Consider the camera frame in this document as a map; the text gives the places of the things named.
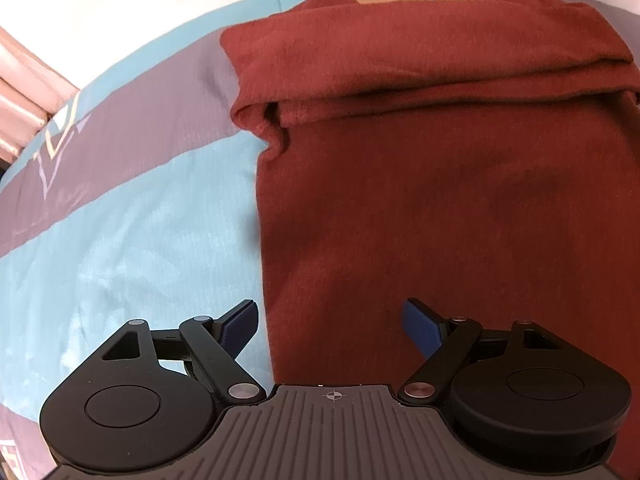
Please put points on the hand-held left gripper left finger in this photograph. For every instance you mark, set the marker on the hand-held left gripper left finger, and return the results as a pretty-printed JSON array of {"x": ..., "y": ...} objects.
[{"x": 240, "y": 327}]

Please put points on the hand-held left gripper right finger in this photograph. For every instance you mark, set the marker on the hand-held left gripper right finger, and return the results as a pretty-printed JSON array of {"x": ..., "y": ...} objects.
[{"x": 422, "y": 331}]

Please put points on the dark red sweater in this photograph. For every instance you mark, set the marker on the dark red sweater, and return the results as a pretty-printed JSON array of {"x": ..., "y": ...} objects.
[{"x": 425, "y": 185}]

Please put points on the blue grey patterned bedsheet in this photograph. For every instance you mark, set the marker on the blue grey patterned bedsheet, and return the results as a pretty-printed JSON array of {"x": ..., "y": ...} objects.
[{"x": 125, "y": 240}]

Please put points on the pink floral curtain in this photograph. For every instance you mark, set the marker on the pink floral curtain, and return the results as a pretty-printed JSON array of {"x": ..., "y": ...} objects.
[{"x": 25, "y": 105}]

